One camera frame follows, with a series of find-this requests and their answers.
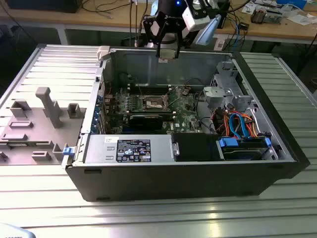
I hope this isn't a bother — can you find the CPU socket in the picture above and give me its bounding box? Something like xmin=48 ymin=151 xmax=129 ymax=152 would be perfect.
xmin=143 ymin=94 xmax=171 ymax=112

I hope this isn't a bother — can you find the green motherboard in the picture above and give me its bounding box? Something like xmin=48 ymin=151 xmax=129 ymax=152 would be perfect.
xmin=102 ymin=84 xmax=216 ymax=136

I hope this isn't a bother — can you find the black plastic drive shroud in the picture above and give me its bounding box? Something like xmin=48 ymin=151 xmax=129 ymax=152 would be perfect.
xmin=173 ymin=133 xmax=218 ymax=162

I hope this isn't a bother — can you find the wooden desk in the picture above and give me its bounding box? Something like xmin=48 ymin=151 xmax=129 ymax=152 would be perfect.
xmin=0 ymin=0 xmax=317 ymax=46

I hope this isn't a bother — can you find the white plastic device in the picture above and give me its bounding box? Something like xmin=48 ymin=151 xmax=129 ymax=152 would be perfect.
xmin=0 ymin=222 xmax=35 ymax=238

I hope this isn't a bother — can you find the grey parts rack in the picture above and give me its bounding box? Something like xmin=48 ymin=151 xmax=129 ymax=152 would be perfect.
xmin=0 ymin=86 xmax=87 ymax=166

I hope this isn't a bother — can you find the hard disk in blue carrier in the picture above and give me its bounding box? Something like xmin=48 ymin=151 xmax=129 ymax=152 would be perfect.
xmin=215 ymin=137 xmax=272 ymax=162

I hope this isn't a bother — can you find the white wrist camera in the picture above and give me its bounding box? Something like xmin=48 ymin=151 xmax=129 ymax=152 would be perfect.
xmin=182 ymin=4 xmax=211 ymax=32

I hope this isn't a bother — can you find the silver metal disk bay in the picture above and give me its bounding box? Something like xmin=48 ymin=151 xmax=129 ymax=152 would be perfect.
xmin=203 ymin=60 xmax=253 ymax=111

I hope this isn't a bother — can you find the black computer case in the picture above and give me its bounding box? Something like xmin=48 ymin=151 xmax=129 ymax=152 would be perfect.
xmin=4 ymin=0 xmax=81 ymax=13

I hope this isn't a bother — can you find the blue cardboard box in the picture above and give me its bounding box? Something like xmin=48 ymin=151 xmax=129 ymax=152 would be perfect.
xmin=276 ymin=0 xmax=308 ymax=8

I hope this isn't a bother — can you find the clear plastic bag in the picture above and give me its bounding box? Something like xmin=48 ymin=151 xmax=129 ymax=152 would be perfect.
xmin=284 ymin=13 xmax=317 ymax=26

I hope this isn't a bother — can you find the black graphics card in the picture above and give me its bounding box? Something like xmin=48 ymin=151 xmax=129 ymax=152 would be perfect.
xmin=128 ymin=113 xmax=164 ymax=131

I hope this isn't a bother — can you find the white paper sheet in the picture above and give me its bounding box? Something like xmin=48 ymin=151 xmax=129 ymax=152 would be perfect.
xmin=241 ymin=1 xmax=264 ymax=14

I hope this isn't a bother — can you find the white power adapter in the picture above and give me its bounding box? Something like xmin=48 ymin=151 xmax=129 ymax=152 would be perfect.
xmin=213 ymin=38 xmax=225 ymax=51

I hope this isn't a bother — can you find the pale blue teach pendant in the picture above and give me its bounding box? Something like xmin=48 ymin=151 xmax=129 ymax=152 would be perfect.
xmin=195 ymin=14 xmax=221 ymax=46

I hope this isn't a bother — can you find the silver power supply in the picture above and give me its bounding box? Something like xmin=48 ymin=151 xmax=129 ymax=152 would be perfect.
xmin=84 ymin=134 xmax=180 ymax=164

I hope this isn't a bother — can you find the beige plastic case latch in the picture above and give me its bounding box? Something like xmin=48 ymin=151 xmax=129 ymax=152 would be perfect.
xmin=97 ymin=46 xmax=111 ymax=61

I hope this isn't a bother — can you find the black PC case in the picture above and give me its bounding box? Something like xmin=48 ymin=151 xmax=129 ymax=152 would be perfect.
xmin=61 ymin=46 xmax=311 ymax=203

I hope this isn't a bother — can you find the metal socket cover frame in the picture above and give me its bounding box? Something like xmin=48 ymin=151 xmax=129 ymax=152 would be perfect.
xmin=161 ymin=86 xmax=181 ymax=112

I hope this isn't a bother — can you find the metal CPU locking lever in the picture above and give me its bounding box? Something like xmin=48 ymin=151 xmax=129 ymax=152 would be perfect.
xmin=135 ymin=77 xmax=143 ymax=97

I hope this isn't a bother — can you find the silver metal computer part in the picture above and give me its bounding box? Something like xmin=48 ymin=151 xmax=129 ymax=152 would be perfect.
xmin=265 ymin=8 xmax=285 ymax=25

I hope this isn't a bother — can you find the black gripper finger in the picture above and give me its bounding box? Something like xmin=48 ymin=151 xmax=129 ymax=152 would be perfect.
xmin=143 ymin=16 xmax=169 ymax=58
xmin=173 ymin=21 xmax=184 ymax=59

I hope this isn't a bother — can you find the CPU cooler heat sink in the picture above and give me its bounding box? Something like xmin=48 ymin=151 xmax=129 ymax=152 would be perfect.
xmin=250 ymin=6 xmax=267 ymax=25

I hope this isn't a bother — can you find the orange power wire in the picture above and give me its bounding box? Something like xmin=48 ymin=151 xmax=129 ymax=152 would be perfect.
xmin=221 ymin=111 xmax=261 ymax=137

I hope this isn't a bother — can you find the blue flat data wire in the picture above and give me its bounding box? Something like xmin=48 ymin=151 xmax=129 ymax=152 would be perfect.
xmin=236 ymin=113 xmax=250 ymax=138
xmin=229 ymin=113 xmax=242 ymax=138

